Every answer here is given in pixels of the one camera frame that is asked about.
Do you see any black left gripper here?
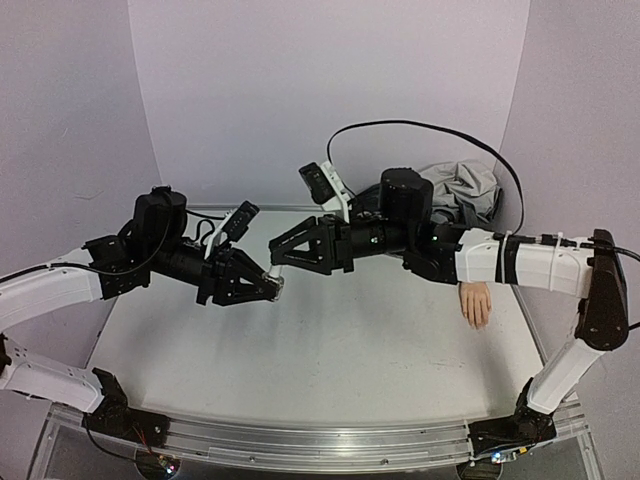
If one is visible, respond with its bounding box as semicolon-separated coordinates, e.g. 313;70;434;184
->
149;239;282;306

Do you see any small nail polish bottle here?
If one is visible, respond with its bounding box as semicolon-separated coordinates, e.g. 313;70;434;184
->
267;276;285;302

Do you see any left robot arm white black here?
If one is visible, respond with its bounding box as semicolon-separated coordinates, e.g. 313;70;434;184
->
1;186;284;437

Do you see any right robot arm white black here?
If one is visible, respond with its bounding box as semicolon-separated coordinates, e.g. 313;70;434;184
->
269;163;630;461

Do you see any grey crumpled cloth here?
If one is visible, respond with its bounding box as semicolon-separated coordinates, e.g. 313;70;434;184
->
420;160;502;227

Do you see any mannequin hand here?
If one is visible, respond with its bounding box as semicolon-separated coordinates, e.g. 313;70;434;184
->
458;282;492;330

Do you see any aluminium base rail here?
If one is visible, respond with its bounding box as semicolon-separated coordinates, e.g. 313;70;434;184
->
52;395;601;477

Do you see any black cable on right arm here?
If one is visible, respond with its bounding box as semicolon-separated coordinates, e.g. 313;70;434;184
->
325;118;640;261

